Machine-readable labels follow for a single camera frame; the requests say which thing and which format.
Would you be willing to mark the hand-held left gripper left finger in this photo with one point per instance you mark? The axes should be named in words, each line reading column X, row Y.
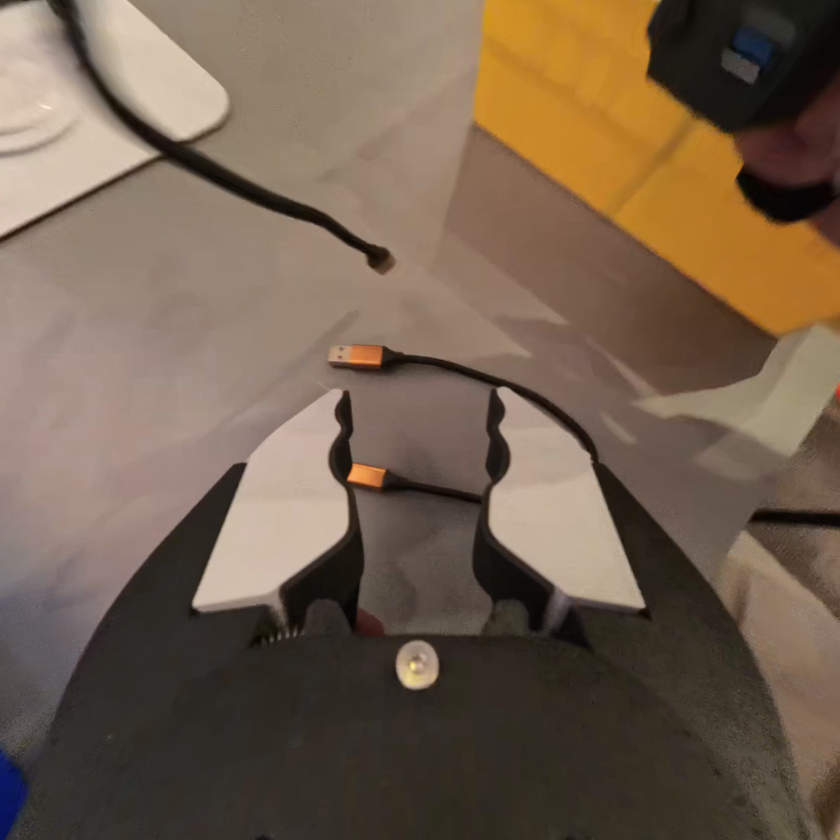
column 282, row 518

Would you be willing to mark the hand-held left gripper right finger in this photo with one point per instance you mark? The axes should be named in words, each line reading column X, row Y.
column 558, row 525

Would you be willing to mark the black multi-port USB hub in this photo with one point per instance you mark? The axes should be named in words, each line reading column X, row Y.
column 709, row 79

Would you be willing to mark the person's right hand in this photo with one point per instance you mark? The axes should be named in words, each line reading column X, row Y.
column 800, row 151

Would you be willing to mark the yellow plastic bin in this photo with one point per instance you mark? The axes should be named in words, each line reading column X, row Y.
column 590, row 131

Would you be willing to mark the person's beige trouser leg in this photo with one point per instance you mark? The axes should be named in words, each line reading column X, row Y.
column 787, row 623

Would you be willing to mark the white and clear board stand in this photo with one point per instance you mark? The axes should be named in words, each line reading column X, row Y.
column 131, row 85

